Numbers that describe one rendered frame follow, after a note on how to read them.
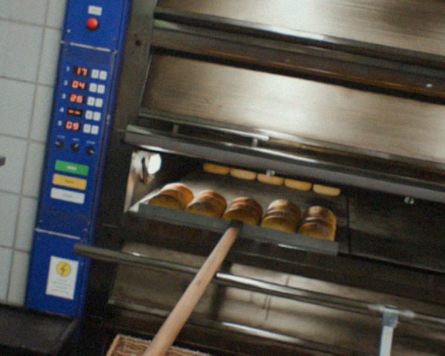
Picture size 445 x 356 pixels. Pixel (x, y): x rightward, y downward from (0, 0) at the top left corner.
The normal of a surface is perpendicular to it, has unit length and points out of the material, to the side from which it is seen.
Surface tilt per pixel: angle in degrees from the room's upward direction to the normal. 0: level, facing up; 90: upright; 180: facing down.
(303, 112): 70
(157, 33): 90
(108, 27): 90
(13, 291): 90
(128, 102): 90
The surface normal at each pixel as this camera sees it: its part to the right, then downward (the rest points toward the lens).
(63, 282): -0.14, 0.14
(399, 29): -0.07, -0.20
